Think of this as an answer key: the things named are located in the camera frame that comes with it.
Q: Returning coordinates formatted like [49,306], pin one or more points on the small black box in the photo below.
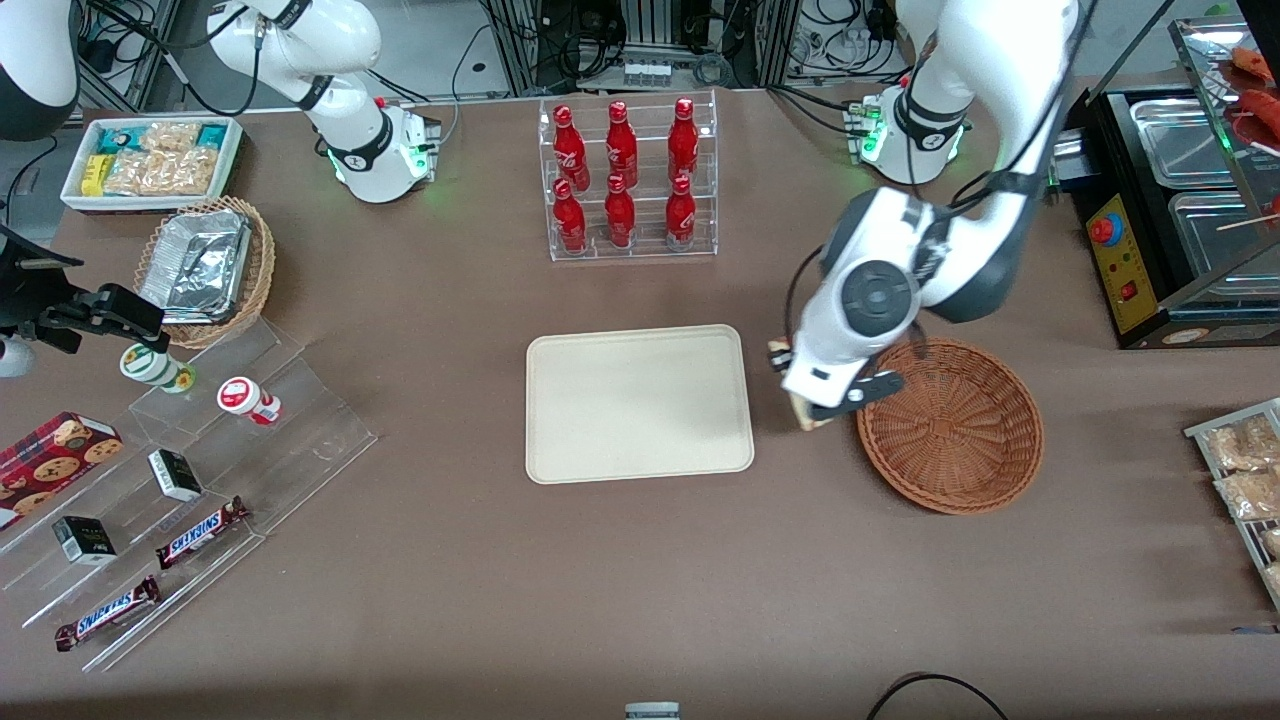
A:
[175,475]
[85,540]

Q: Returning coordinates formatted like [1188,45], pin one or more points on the teal snack packet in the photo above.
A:
[122,140]
[212,135]

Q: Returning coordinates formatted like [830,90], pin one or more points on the triangular sandwich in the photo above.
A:
[805,419]

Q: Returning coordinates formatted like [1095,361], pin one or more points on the stainless steel pan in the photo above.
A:
[1215,245]
[1180,140]

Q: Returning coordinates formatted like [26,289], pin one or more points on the red sausage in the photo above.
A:
[1255,62]
[1262,108]

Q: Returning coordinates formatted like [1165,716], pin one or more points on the white power strip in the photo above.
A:
[648,72]

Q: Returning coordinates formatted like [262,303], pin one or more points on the beige plastic tray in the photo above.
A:
[640,405]

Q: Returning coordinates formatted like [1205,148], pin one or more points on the brown round wicker basket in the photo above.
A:
[950,435]

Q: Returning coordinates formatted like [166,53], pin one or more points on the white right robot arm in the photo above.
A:
[340,60]

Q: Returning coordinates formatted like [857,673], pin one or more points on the red white yogurt bottle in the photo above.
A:
[240,397]

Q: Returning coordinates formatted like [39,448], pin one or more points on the clear pastry bag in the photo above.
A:
[1274,580]
[1240,445]
[1250,493]
[1272,542]

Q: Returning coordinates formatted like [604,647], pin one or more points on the large clear cracker bag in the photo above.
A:
[165,172]

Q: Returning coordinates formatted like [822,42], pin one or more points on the yellow snack packet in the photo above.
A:
[96,175]

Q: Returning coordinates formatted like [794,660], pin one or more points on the green white yogurt bottle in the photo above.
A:
[150,367]

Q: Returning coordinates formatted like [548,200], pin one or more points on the clear acrylic bottle rack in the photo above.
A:
[645,250]

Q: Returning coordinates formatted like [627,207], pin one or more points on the clear acrylic stepped shelf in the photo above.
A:
[300,440]

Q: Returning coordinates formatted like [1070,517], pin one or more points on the red emergency stop button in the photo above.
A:
[1103,230]

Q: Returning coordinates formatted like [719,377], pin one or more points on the Snickers chocolate bar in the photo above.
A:
[200,533]
[105,613]

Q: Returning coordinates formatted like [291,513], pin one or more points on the black food warmer cabinet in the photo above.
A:
[1115,150]

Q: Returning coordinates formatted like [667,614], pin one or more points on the red cola bottle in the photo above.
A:
[569,218]
[683,140]
[620,215]
[621,145]
[569,145]
[680,213]

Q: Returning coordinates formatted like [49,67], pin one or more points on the stacked aluminium foil trays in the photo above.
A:
[195,265]

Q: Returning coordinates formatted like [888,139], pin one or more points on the grey metal object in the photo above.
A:
[652,711]

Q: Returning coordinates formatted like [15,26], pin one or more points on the aluminium frame rack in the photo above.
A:
[515,50]

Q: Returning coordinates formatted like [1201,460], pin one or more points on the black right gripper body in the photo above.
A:
[28,292]

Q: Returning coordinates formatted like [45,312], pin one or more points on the tan wicker basket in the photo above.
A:
[258,265]

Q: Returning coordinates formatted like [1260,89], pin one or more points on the red cookie box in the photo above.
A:
[50,460]

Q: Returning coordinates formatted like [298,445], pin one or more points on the white rectangular snack bin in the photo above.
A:
[232,165]

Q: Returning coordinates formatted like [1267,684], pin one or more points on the small clear cracker bag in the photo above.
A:
[170,137]

